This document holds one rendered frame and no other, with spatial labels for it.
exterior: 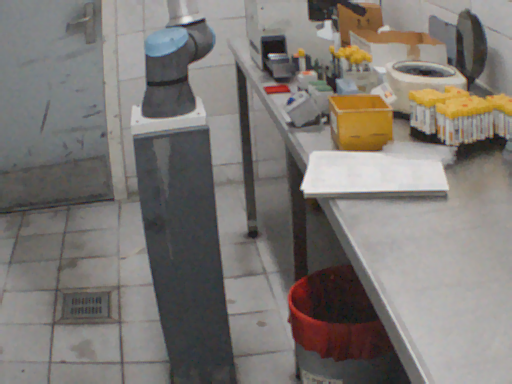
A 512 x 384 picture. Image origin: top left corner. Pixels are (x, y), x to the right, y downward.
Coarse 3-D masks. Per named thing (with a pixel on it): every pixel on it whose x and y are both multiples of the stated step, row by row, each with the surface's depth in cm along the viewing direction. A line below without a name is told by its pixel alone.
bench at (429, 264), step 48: (240, 48) 290; (240, 96) 320; (288, 96) 219; (480, 96) 214; (288, 144) 189; (288, 192) 215; (480, 192) 148; (384, 240) 132; (432, 240) 130; (480, 240) 127; (384, 288) 116; (432, 288) 114; (480, 288) 111; (432, 336) 101; (480, 336) 98
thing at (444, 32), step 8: (432, 16) 246; (432, 24) 247; (440, 24) 237; (448, 24) 228; (432, 32) 248; (440, 32) 238; (448, 32) 229; (432, 40) 248; (440, 40) 239; (448, 40) 230; (448, 48) 231; (448, 56) 231; (456, 56) 223; (448, 64) 232; (456, 64) 227
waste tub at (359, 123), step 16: (336, 96) 181; (352, 96) 181; (368, 96) 182; (336, 112) 171; (352, 112) 170; (368, 112) 170; (384, 112) 170; (336, 128) 174; (352, 128) 171; (368, 128) 171; (384, 128) 171; (336, 144) 177; (352, 144) 172; (368, 144) 172; (384, 144) 173
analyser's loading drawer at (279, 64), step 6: (276, 54) 241; (282, 54) 241; (264, 60) 249; (270, 60) 242; (276, 60) 237; (282, 60) 237; (288, 60) 238; (270, 66) 239; (276, 66) 232; (282, 66) 233; (288, 66) 233; (276, 72) 233; (282, 72) 233; (288, 72) 233; (294, 72) 234
